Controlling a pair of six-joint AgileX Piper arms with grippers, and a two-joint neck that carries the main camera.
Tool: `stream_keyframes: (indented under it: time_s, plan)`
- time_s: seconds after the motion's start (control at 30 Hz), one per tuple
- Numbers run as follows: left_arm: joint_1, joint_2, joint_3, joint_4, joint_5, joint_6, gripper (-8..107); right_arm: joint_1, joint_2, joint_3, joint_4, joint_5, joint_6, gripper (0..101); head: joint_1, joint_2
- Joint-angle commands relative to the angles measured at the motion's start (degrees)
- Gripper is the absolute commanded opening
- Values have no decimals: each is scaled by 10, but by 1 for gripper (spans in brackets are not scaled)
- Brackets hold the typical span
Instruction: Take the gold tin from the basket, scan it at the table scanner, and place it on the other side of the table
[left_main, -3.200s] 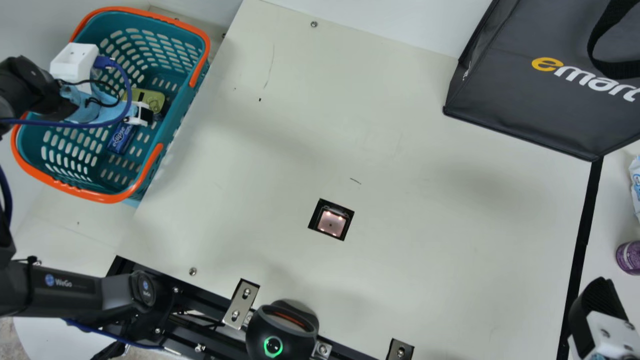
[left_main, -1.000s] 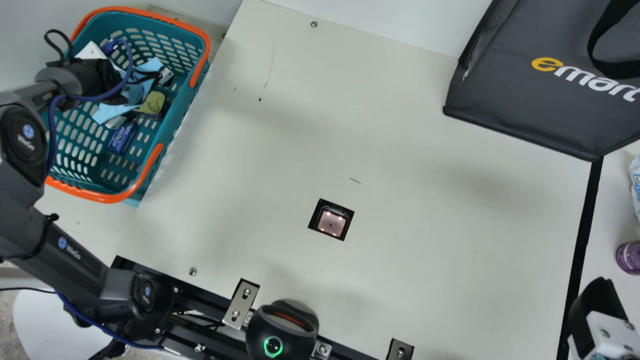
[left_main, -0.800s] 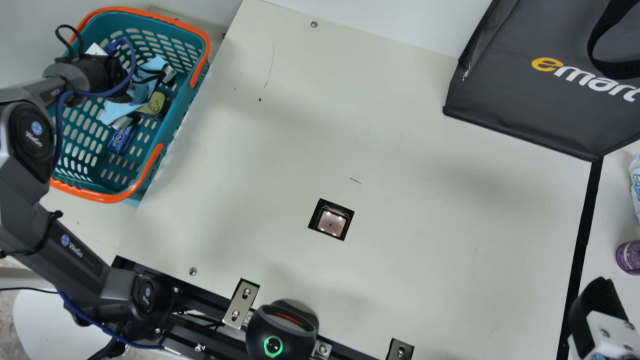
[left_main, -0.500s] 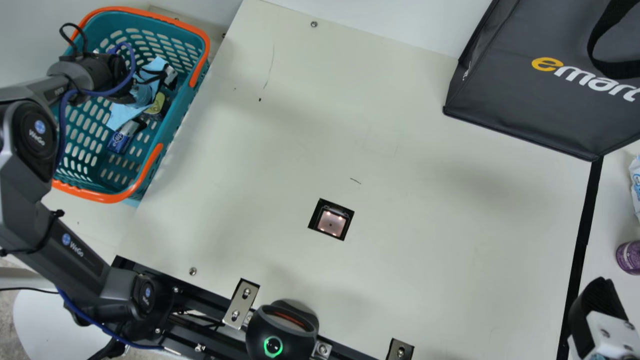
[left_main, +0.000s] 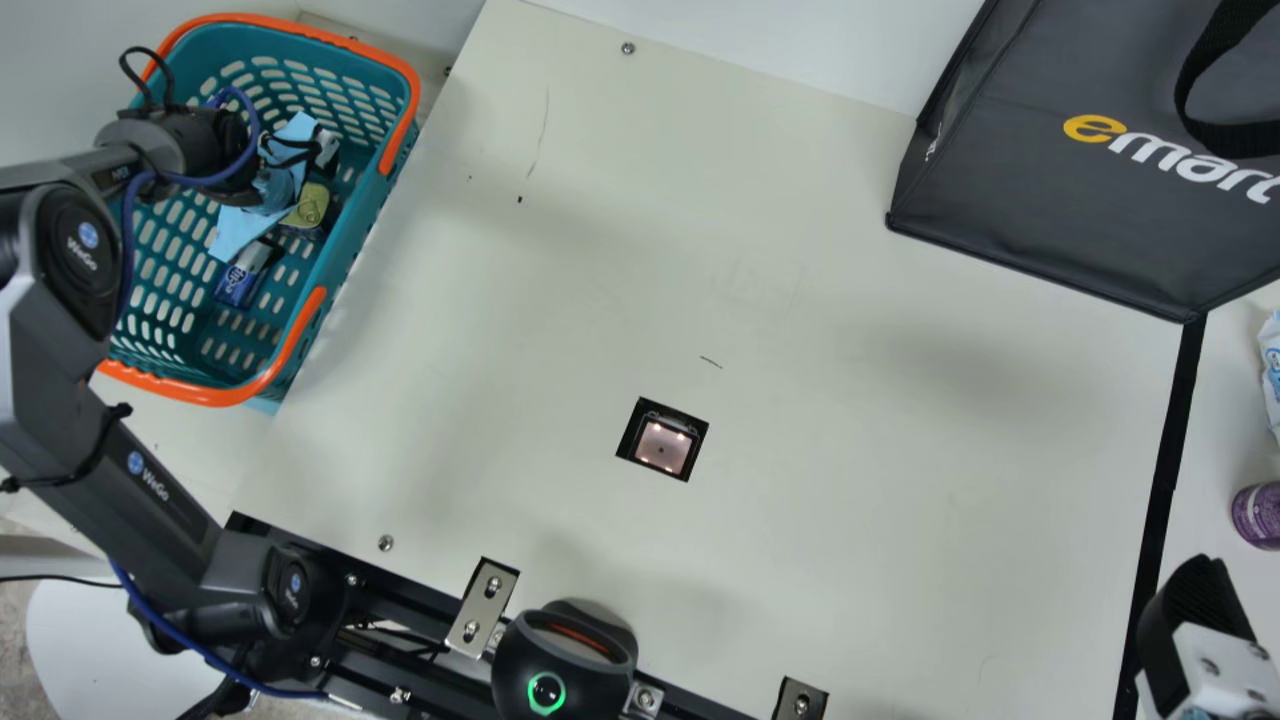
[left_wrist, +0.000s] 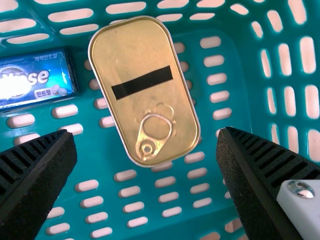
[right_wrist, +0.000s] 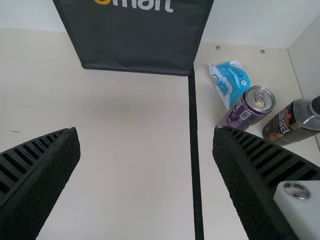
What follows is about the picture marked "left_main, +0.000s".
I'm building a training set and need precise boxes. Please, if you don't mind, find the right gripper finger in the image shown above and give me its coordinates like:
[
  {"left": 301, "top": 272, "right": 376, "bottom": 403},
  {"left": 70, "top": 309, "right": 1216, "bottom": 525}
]
[{"left": 1137, "top": 555, "right": 1280, "bottom": 720}]

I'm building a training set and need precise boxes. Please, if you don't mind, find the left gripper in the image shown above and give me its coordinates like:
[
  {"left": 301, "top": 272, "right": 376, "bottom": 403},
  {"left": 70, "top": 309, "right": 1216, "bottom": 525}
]
[{"left": 208, "top": 112, "right": 323, "bottom": 263}]

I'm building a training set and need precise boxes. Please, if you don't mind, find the gold rectangular tin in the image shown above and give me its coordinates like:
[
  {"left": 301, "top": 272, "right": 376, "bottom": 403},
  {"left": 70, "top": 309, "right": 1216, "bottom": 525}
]
[{"left": 282, "top": 182, "right": 333, "bottom": 233}]

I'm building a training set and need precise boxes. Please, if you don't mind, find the teal shopping basket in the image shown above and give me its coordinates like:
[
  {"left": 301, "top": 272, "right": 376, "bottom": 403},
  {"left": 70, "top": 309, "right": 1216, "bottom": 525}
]
[{"left": 97, "top": 13, "right": 422, "bottom": 409}]

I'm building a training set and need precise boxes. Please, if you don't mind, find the small square scanner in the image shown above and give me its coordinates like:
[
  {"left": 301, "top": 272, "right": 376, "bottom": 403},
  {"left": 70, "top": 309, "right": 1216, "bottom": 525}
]
[{"left": 615, "top": 396, "right": 710, "bottom": 483}]

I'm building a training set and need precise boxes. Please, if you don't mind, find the blue pack with white print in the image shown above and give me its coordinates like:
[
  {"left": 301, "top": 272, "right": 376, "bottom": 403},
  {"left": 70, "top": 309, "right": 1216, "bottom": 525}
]
[{"left": 213, "top": 240, "right": 286, "bottom": 307}]

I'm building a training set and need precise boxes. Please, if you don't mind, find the purple can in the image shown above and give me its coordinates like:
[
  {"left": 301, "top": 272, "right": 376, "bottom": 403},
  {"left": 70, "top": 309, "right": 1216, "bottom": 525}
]
[{"left": 1232, "top": 482, "right": 1280, "bottom": 551}]

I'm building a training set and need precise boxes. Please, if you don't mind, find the black strip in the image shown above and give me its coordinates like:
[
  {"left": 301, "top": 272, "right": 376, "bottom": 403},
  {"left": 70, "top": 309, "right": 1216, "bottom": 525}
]
[{"left": 1113, "top": 312, "right": 1208, "bottom": 720}]

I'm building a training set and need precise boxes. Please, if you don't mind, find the white and blue packet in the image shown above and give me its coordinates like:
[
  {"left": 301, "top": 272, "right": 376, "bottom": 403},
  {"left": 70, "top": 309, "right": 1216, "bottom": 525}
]
[{"left": 1257, "top": 308, "right": 1280, "bottom": 443}]

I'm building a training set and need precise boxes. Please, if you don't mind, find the black device with green light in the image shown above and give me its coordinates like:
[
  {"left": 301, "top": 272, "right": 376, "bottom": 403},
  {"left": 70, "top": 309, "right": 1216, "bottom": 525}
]
[{"left": 490, "top": 598, "right": 639, "bottom": 720}]

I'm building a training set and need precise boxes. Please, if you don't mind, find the blue cable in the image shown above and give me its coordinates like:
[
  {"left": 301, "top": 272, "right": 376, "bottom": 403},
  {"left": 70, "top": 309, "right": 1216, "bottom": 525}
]
[
  {"left": 108, "top": 562, "right": 331, "bottom": 701},
  {"left": 112, "top": 85, "right": 263, "bottom": 321}
]

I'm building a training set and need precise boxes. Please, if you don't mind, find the black cable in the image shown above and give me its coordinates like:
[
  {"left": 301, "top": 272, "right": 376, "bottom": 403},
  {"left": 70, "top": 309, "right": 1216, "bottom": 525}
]
[{"left": 118, "top": 46, "right": 179, "bottom": 109}]

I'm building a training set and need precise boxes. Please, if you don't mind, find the dark grey bag with straps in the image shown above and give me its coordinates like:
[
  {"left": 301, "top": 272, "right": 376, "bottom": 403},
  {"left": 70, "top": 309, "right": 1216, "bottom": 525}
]
[{"left": 886, "top": 0, "right": 1280, "bottom": 324}]

